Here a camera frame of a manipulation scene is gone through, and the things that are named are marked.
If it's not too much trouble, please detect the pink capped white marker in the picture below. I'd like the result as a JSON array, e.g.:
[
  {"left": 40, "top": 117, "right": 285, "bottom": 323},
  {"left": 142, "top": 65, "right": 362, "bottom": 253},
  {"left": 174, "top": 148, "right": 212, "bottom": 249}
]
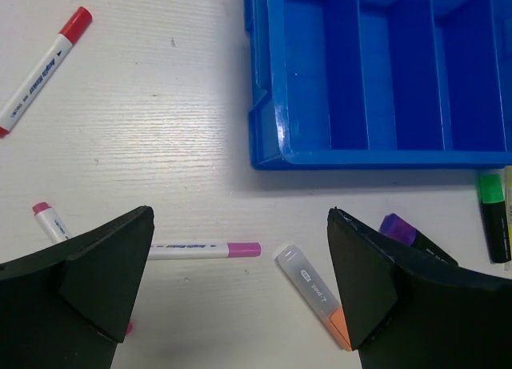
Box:
[{"left": 32, "top": 201, "right": 134, "bottom": 336}]

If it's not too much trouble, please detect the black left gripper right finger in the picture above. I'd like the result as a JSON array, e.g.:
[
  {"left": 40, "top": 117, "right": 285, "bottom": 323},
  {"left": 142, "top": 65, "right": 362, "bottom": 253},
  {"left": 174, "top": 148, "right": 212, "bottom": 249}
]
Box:
[{"left": 327, "top": 208, "right": 511, "bottom": 368}]

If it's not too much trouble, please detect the magenta capped white marker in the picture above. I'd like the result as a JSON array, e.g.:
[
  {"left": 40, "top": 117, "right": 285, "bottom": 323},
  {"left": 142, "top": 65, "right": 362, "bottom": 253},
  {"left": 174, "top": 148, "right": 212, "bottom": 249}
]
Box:
[{"left": 148, "top": 243, "right": 262, "bottom": 261}]

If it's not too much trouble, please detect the orange grey highlighter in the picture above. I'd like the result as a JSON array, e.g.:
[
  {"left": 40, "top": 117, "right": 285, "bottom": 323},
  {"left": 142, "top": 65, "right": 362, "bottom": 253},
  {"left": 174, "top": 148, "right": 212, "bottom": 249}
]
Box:
[{"left": 276, "top": 245, "right": 353, "bottom": 351}]

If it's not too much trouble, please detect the green black highlighter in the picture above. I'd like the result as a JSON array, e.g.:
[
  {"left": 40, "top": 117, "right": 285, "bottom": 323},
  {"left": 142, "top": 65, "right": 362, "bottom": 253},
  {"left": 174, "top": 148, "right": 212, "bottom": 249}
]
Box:
[{"left": 478, "top": 174, "right": 511, "bottom": 263}]

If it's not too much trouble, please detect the purple black highlighter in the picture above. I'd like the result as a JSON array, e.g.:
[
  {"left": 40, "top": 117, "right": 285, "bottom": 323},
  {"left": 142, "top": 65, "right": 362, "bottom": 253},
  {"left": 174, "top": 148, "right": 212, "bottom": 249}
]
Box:
[{"left": 379, "top": 213, "right": 458, "bottom": 266}]

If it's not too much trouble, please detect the thin yellow highlighter pen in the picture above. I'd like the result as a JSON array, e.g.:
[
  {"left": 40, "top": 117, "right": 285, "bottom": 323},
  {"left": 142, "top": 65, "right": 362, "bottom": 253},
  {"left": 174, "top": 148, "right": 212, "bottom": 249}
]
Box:
[{"left": 503, "top": 165, "right": 512, "bottom": 272}]

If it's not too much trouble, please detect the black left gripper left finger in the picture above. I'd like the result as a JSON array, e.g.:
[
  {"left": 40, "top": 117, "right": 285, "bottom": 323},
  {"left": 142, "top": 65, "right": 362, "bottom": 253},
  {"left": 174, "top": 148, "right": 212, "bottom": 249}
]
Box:
[{"left": 1, "top": 206, "right": 154, "bottom": 368}]

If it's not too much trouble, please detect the blue plastic divided tray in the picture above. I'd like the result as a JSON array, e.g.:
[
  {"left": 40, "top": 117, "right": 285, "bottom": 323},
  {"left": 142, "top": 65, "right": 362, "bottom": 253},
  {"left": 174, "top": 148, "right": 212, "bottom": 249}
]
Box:
[{"left": 243, "top": 0, "right": 511, "bottom": 170}]

